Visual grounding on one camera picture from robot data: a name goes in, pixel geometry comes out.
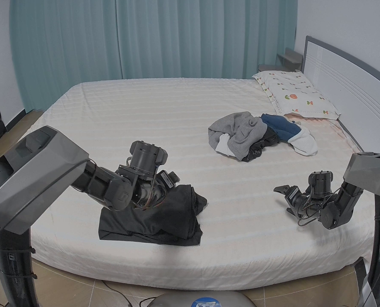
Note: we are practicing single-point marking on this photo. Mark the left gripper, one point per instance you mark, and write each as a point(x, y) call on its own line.
point(169, 179)

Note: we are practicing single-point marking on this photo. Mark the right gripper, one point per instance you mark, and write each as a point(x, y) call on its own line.
point(297, 200)

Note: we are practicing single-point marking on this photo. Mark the black T-shirt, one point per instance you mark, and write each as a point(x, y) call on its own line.
point(164, 222)

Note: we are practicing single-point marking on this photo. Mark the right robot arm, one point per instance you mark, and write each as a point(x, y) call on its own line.
point(346, 200)

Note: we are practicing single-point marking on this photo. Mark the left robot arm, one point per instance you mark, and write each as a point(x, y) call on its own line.
point(33, 177)

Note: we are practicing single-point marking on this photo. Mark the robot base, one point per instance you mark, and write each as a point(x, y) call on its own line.
point(177, 299)

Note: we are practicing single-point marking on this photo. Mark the bed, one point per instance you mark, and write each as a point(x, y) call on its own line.
point(145, 117)

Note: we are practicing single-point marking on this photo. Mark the pile of clothes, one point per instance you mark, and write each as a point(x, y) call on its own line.
point(241, 136)

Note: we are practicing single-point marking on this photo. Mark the white printed pillow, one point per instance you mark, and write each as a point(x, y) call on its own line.
point(295, 94)

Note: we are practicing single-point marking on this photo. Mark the grey bedside table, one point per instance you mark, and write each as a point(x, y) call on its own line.
point(286, 59)

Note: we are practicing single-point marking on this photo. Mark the blue-green curtain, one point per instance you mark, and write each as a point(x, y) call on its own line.
point(209, 27)
point(65, 43)

